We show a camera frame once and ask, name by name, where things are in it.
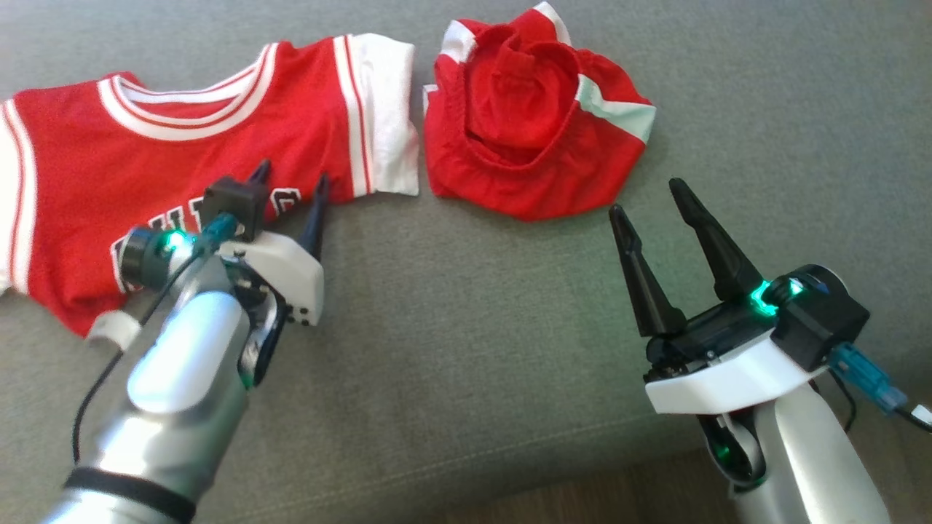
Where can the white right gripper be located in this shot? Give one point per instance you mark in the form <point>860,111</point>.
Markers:
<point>721,378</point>

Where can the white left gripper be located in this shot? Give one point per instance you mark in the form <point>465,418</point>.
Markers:
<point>291,276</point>

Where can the red white basketball jersey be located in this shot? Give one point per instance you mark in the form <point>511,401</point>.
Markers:
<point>87,175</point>

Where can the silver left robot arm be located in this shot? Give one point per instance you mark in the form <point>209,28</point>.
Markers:
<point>182,378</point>

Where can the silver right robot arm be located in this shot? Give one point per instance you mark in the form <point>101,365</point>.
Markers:
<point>808,466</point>

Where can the grey fabric sofa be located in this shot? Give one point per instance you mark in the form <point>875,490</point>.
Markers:
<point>473,327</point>

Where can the red white shorts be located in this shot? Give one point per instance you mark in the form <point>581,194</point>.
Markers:
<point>524,109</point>

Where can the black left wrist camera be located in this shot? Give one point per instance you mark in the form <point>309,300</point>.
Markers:
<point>234,202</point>

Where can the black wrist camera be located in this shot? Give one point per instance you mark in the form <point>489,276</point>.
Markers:
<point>234,202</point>
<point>823,320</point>

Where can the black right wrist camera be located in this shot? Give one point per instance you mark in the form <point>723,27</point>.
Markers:
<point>823,320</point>

